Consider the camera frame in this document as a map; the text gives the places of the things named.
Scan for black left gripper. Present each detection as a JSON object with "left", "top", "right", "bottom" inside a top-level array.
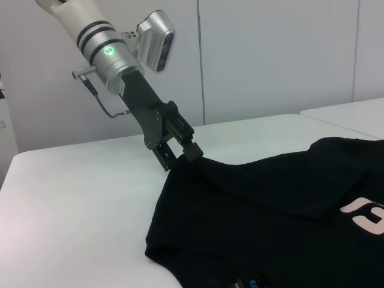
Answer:
[{"left": 119, "top": 70, "right": 205, "bottom": 173}]

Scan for black t-shirt with FREE print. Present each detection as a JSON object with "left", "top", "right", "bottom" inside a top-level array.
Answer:
[{"left": 143, "top": 136, "right": 384, "bottom": 288}]

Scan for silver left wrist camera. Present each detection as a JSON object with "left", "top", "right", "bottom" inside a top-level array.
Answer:
[{"left": 125, "top": 9, "right": 176, "bottom": 74}]

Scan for left arm plug cable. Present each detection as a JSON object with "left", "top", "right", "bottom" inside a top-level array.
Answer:
[{"left": 71, "top": 67, "right": 133, "bottom": 119}]

